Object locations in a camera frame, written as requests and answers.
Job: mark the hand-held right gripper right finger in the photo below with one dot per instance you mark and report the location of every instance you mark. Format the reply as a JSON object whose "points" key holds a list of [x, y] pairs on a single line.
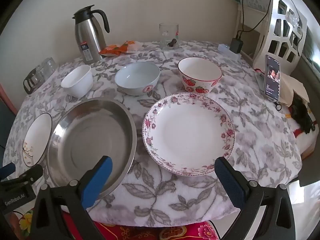
{"points": [[230, 182]]}

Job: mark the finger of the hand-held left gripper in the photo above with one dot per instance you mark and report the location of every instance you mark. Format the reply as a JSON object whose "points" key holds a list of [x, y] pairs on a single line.
{"points": [[30, 175], [6, 171]]}

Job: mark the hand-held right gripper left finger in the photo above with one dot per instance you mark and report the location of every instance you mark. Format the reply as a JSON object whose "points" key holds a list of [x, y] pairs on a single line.
{"points": [[98, 180]]}

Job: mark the stainless steel plate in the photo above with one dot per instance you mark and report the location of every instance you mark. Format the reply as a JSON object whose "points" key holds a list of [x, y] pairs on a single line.
{"points": [[92, 140]]}

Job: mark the pink floral rimmed plate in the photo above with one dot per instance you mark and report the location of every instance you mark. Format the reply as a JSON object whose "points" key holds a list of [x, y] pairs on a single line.
{"points": [[187, 130]]}

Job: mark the white square bowl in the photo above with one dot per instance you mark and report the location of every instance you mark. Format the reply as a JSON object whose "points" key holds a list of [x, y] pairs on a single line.
{"points": [[77, 82]]}

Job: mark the strawberry print bowl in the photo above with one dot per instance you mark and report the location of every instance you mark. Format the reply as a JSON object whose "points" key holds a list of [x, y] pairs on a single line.
{"points": [[200, 70]]}

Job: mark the small white black-rimmed plate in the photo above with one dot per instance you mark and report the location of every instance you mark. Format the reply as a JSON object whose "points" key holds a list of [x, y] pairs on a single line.
{"points": [[37, 137]]}

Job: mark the grey floral tablecloth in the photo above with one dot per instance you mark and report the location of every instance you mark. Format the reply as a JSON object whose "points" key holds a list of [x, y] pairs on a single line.
{"points": [[255, 135]]}

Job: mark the dark blue refrigerator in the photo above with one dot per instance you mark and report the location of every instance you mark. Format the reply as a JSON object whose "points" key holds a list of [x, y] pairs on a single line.
{"points": [[6, 115]]}

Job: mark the red floral cushion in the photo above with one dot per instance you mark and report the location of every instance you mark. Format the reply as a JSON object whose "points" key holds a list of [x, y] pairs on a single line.
{"points": [[150, 233]]}

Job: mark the pink foam roll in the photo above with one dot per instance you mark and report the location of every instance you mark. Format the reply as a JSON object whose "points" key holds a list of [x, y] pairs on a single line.
{"points": [[5, 95]]}

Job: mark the black bundle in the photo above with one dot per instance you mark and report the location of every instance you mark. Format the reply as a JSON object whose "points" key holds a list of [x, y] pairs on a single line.
{"points": [[302, 115]]}

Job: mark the clear glass cup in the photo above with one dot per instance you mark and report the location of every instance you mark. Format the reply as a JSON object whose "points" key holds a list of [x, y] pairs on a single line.
{"points": [[50, 66], [43, 73]]}

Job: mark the pale blue round bowl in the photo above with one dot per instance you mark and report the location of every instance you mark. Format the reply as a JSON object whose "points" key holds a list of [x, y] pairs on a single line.
{"points": [[137, 77]]}

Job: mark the smartphone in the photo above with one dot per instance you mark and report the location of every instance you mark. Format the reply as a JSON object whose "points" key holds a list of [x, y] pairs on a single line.
{"points": [[272, 80]]}

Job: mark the beige paper box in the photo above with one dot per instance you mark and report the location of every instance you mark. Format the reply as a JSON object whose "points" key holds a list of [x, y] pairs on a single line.
{"points": [[295, 87]]}

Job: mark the white power strip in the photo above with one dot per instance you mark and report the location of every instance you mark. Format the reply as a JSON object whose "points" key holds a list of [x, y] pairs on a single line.
{"points": [[225, 48]]}

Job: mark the black charger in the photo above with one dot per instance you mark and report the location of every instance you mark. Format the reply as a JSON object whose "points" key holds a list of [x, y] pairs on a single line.
{"points": [[236, 45]]}

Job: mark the stainless steel thermos jug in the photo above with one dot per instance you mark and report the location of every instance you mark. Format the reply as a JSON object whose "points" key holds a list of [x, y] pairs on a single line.
{"points": [[87, 35]]}

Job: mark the clear glass mug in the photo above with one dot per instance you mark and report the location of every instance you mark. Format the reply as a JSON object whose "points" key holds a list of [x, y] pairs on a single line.
{"points": [[165, 36]]}

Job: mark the white cut-out rack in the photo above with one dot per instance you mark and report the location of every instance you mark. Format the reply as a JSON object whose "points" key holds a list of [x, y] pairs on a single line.
{"points": [[277, 17]]}

